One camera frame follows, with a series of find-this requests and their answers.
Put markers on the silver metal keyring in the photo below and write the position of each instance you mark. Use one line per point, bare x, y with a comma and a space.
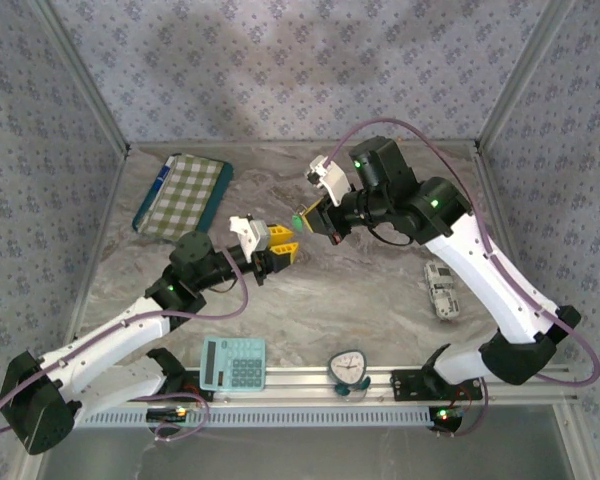
301, 207

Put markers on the green key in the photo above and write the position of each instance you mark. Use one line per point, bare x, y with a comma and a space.
297, 222

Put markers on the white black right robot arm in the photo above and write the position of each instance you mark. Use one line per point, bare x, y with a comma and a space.
500, 285

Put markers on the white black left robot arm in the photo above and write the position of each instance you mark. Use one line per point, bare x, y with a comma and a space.
105, 335

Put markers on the green checkered cloth pouch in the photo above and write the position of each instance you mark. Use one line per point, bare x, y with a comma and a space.
219, 195

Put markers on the blue white booklet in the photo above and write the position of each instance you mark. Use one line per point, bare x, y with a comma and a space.
161, 177

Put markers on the teal calculator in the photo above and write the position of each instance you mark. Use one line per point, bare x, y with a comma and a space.
232, 365

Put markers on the white toy car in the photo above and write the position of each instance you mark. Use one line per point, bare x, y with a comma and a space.
442, 292

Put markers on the white teal alarm clock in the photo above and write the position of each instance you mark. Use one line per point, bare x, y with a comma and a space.
349, 367

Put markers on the black controller board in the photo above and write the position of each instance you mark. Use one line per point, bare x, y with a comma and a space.
445, 416
165, 415

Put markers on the grey metal sheet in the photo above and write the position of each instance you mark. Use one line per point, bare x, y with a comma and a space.
300, 455

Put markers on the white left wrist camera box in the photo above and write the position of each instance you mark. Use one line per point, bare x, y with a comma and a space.
252, 232

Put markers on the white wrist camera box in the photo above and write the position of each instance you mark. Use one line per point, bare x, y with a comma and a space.
332, 177
252, 232

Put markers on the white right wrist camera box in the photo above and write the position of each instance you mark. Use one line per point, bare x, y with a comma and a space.
332, 177

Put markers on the aluminium table side rail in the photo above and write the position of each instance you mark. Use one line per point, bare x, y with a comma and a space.
111, 210
486, 175

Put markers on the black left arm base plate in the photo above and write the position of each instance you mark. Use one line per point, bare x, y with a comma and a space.
200, 390

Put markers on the aluminium mounting rail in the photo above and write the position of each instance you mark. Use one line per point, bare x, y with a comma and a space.
300, 380

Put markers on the aluminium frame post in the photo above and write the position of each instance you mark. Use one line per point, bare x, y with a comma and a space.
87, 75
520, 75

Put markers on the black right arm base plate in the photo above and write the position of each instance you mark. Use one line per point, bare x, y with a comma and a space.
410, 385

